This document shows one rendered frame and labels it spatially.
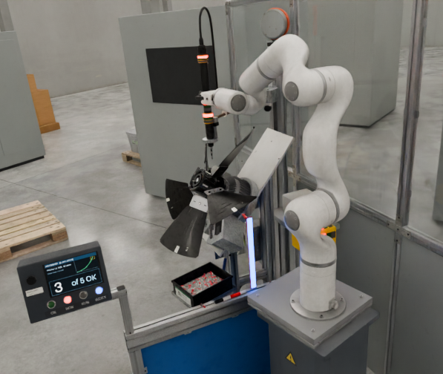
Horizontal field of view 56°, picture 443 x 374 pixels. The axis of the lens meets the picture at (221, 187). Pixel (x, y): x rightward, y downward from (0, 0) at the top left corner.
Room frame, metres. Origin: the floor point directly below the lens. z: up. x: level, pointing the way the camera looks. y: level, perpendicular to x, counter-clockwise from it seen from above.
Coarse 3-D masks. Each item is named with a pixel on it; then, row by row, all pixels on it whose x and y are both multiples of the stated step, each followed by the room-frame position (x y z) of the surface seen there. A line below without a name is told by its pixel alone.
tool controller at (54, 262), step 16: (96, 240) 1.33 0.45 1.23; (48, 256) 1.21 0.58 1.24; (64, 256) 1.19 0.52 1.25; (80, 256) 1.21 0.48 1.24; (96, 256) 1.22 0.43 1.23; (32, 272) 1.15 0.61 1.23; (48, 272) 1.16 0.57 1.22; (64, 272) 1.17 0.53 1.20; (80, 272) 1.19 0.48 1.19; (96, 272) 1.20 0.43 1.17; (32, 288) 1.13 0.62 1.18; (48, 288) 1.15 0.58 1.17; (80, 288) 1.17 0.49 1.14; (32, 304) 1.12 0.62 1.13; (64, 304) 1.14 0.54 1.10; (80, 304) 1.16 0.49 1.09; (32, 320) 1.10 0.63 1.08
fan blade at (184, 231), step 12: (180, 216) 1.82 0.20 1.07; (192, 216) 1.81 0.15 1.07; (204, 216) 1.81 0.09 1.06; (168, 228) 1.81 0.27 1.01; (180, 228) 1.79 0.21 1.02; (192, 228) 1.77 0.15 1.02; (168, 240) 1.77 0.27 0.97; (180, 240) 1.75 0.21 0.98; (192, 240) 1.73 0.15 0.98; (180, 252) 1.71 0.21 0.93; (192, 252) 1.69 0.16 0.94
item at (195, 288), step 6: (204, 276) 1.63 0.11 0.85; (210, 276) 1.62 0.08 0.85; (216, 276) 1.63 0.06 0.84; (192, 282) 1.59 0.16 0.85; (198, 282) 1.59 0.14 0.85; (204, 282) 1.58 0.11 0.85; (210, 282) 1.58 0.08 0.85; (216, 282) 1.58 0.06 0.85; (186, 288) 1.55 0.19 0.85; (192, 288) 1.55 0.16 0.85; (198, 288) 1.54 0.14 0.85; (204, 288) 1.54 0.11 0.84; (192, 294) 1.50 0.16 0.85
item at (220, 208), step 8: (216, 192) 1.78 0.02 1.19; (224, 192) 1.77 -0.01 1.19; (232, 192) 1.76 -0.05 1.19; (208, 200) 1.72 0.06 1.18; (216, 200) 1.69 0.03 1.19; (224, 200) 1.67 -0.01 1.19; (232, 200) 1.66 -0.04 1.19; (240, 200) 1.64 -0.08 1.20; (248, 200) 1.62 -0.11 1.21; (208, 208) 1.66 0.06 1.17; (216, 208) 1.64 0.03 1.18; (224, 208) 1.62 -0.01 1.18; (232, 208) 1.60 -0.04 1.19; (240, 208) 1.58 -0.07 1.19; (216, 216) 1.59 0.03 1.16; (224, 216) 1.56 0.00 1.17
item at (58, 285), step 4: (52, 280) 1.16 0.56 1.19; (56, 280) 1.16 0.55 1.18; (60, 280) 1.16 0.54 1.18; (64, 280) 1.17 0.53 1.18; (52, 284) 1.15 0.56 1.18; (56, 284) 1.16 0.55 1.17; (60, 284) 1.16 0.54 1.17; (64, 284) 1.16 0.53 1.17; (52, 288) 1.15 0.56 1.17; (56, 288) 1.15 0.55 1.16; (60, 288) 1.16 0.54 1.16; (64, 288) 1.16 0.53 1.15; (52, 292) 1.14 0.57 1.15; (56, 292) 1.15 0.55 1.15; (60, 292) 1.15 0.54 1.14; (64, 292) 1.15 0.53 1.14; (52, 296) 1.14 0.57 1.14
